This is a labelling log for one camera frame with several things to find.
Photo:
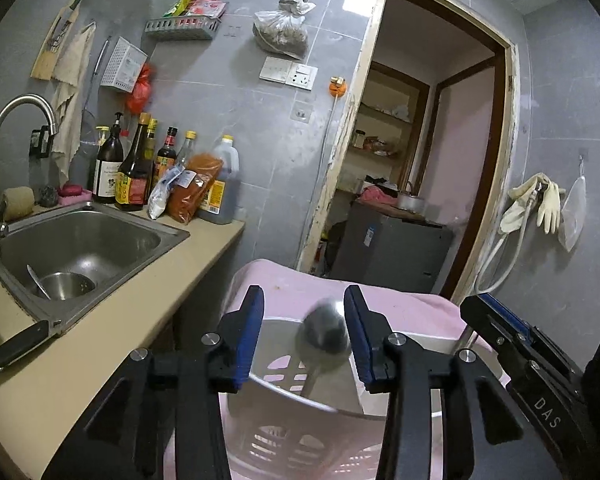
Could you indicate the curved metal faucet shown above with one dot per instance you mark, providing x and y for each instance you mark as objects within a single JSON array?
[{"x": 10, "y": 107}]

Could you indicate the yellow capped sauce bottle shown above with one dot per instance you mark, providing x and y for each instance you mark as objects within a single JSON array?
[{"x": 151, "y": 145}]

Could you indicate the red chili powder bag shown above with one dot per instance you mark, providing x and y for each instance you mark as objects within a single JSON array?
[{"x": 195, "y": 190}]

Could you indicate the translucent hanging plastic bag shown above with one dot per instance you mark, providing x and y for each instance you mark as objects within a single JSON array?
[{"x": 572, "y": 215}]

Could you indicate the clear plastic bag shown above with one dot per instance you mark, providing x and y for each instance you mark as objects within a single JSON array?
[{"x": 280, "y": 32}]

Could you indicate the metal ladle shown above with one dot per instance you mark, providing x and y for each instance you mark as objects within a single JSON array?
[{"x": 322, "y": 332}]

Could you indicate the worn door frame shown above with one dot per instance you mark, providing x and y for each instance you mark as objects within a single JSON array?
[{"x": 360, "y": 85}]

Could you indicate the white wall basket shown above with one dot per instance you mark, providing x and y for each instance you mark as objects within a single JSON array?
[{"x": 122, "y": 65}]

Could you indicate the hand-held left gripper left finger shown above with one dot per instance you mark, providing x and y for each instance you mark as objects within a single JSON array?
[{"x": 250, "y": 340}]

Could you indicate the red label sauce bottle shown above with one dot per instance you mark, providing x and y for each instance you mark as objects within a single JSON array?
[{"x": 167, "y": 155}]

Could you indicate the metal colander bowl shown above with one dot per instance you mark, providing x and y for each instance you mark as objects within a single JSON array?
[{"x": 70, "y": 285}]

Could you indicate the dark soy sauce bottle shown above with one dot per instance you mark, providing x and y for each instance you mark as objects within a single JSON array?
[{"x": 130, "y": 185}]

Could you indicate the cream rubber gloves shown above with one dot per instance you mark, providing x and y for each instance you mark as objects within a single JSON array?
[{"x": 550, "y": 210}]

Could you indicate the green yellow packet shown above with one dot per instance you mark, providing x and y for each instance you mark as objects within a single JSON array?
[{"x": 180, "y": 5}]

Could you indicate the dark liquid jug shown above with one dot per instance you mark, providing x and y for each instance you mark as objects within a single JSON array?
[{"x": 227, "y": 180}]

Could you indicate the white switch panel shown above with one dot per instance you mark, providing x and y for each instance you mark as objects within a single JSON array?
[{"x": 275, "y": 70}]

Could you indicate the small wall socket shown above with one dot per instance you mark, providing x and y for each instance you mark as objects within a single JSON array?
[{"x": 302, "y": 111}]

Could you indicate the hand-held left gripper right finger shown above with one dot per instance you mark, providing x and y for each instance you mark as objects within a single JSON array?
[{"x": 357, "y": 340}]

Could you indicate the pink cloth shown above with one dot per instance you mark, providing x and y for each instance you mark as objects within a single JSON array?
[{"x": 377, "y": 196}]

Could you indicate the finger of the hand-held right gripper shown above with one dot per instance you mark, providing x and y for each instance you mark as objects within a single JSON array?
[
  {"x": 550, "y": 347},
  {"x": 485, "y": 325}
]

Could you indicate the wooden cutting board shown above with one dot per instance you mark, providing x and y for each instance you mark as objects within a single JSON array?
[{"x": 45, "y": 60}]

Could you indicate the orange wall hook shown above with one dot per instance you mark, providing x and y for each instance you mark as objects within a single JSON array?
[{"x": 337, "y": 87}]

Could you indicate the steel wool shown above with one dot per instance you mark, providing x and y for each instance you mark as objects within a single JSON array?
[{"x": 49, "y": 196}]

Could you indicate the beige hanging towel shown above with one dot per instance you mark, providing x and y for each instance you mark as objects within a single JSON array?
[{"x": 72, "y": 60}]

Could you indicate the pink sponge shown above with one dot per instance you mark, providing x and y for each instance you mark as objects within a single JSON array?
[{"x": 75, "y": 194}]

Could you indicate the red plastic bag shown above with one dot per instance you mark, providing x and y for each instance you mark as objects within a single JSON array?
[{"x": 141, "y": 90}]

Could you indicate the white plastic basket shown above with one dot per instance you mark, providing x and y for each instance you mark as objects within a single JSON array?
[{"x": 280, "y": 440}]

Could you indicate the clear yellow capped bottle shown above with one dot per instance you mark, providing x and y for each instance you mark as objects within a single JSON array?
[{"x": 187, "y": 147}]

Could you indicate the red packet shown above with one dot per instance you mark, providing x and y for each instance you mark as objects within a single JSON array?
[{"x": 207, "y": 9}]

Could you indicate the dark pump bottle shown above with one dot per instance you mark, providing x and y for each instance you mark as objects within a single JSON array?
[{"x": 107, "y": 175}]

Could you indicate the metal spoon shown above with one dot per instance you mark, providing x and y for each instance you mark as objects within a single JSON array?
[{"x": 37, "y": 280}]

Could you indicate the pink cover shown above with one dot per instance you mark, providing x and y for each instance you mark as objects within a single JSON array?
[{"x": 290, "y": 285}]

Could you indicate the white salt bag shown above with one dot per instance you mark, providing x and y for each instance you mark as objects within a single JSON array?
[{"x": 162, "y": 192}]

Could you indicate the grey wall shelf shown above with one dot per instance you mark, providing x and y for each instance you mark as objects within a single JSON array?
[{"x": 180, "y": 30}]

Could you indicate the wooden shelf unit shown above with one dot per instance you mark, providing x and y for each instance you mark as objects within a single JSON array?
[{"x": 380, "y": 122}]

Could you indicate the grey cabinet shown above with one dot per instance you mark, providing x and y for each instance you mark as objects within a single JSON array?
[{"x": 390, "y": 245}]

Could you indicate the metal pot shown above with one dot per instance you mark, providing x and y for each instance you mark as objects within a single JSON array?
[{"x": 411, "y": 202}]

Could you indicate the stainless steel sink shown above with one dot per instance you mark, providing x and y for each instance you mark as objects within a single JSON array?
[{"x": 80, "y": 245}]

